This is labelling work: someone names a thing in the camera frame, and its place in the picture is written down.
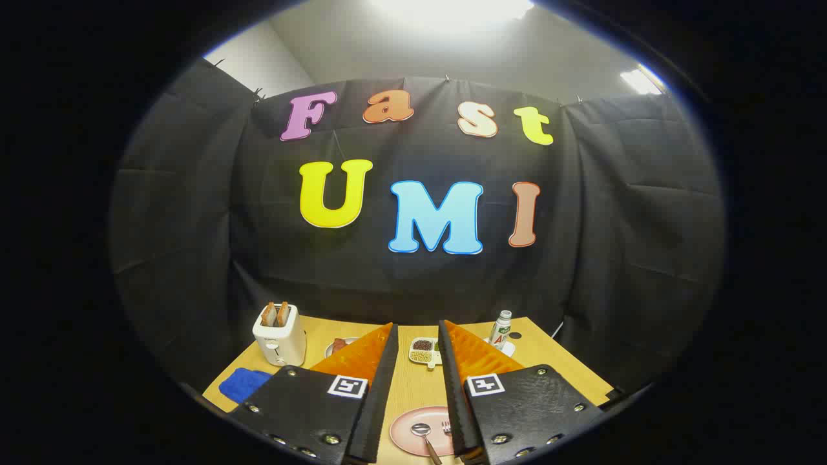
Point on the white square coaster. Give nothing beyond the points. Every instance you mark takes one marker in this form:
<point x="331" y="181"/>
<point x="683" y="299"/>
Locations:
<point x="508" y="351"/>

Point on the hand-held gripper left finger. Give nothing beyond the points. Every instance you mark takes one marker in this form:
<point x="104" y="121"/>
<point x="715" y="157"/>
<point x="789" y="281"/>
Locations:
<point x="378" y="394"/>

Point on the ceiling light panel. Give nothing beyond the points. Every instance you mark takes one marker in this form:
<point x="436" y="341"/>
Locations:
<point x="452" y="10"/>
<point x="639" y="81"/>

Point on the white divided bean dish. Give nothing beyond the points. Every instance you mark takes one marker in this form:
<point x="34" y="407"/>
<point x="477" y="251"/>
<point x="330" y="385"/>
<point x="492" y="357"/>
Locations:
<point x="423" y="352"/>

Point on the white drink bottle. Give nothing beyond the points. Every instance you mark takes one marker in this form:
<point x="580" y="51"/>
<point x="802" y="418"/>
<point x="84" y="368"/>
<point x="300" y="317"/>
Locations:
<point x="500" y="330"/>

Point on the pink round plate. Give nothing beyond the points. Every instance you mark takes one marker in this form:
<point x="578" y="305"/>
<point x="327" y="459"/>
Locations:
<point x="407" y="436"/>

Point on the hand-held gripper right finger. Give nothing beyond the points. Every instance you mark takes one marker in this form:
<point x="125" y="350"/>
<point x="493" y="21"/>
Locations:
<point x="452" y="394"/>

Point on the white toaster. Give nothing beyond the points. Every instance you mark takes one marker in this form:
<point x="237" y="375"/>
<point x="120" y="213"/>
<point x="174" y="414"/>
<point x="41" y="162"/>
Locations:
<point x="279" y="342"/>

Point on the metal fork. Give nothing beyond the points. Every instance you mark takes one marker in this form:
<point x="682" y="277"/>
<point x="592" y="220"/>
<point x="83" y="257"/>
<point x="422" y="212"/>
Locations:
<point x="446" y="427"/>

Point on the blue cloth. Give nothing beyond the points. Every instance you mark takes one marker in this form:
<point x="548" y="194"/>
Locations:
<point x="244" y="384"/>

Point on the metal spoon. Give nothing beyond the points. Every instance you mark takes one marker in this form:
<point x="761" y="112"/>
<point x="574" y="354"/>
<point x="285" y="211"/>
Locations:
<point x="422" y="430"/>

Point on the oval food plate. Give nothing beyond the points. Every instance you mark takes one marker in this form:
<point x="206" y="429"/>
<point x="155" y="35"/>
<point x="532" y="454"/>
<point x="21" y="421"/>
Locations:
<point x="338" y="345"/>

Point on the brown toast slice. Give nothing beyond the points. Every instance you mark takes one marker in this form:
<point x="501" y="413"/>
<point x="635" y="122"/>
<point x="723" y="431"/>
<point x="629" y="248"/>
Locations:
<point x="283" y="312"/>
<point x="269" y="314"/>

